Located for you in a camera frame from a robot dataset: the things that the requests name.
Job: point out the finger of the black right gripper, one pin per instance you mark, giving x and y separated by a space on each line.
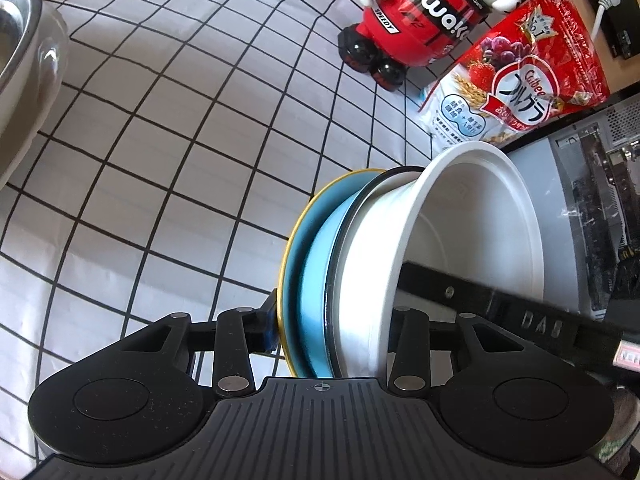
529 319

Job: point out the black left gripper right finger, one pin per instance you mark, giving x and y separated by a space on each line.
496 393

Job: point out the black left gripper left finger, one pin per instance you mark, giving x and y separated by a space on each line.
146 394

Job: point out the white printed paper bowl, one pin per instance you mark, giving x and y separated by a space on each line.
469 214

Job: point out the blue enamel bowl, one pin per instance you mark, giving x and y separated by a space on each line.
313 285

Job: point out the yellow rimmed white bowl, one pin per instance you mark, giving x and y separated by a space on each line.
305 230

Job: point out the stainless steel bowl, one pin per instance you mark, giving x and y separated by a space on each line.
19 26

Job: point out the white glass PC case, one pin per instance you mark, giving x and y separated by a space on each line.
583 178

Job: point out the red Calbee cereal bag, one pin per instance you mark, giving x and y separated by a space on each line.
536 64

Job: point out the white checkered tablecloth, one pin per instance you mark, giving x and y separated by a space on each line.
186 138

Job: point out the red panda robot figurine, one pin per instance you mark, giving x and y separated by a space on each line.
394 35

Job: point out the black wall power strip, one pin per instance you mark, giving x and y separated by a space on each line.
619 21

